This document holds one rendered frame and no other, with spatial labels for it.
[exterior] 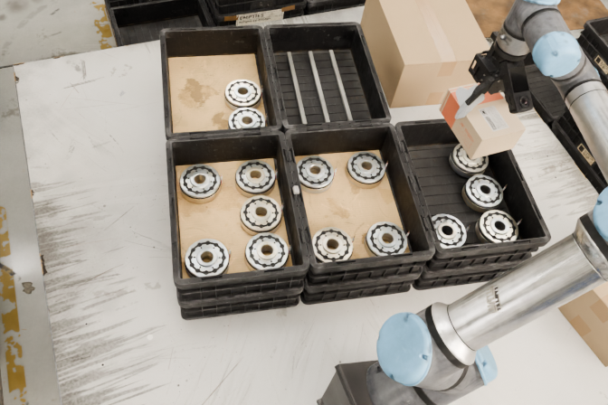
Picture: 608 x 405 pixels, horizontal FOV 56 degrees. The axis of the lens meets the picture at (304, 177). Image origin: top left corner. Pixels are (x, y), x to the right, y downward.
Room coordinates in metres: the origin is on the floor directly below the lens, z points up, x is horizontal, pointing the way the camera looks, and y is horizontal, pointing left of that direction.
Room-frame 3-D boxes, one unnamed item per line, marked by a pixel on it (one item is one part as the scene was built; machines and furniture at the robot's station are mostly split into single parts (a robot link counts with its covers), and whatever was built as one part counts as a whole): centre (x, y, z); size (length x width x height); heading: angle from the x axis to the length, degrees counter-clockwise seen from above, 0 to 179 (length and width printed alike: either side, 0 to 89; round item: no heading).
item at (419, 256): (0.80, -0.13, 0.92); 0.40 x 0.30 x 0.02; 19
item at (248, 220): (0.72, 0.09, 0.86); 0.10 x 0.10 x 0.01
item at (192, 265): (0.58, 0.19, 0.86); 0.10 x 0.10 x 0.01
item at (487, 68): (0.98, -0.37, 1.24); 0.09 x 0.08 x 0.12; 30
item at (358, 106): (1.18, 0.00, 0.87); 0.40 x 0.30 x 0.11; 19
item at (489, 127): (0.96, -0.39, 1.09); 0.16 x 0.12 x 0.07; 30
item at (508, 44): (0.97, -0.37, 1.32); 0.08 x 0.08 x 0.05
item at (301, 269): (0.70, 0.15, 0.92); 0.40 x 0.30 x 0.02; 19
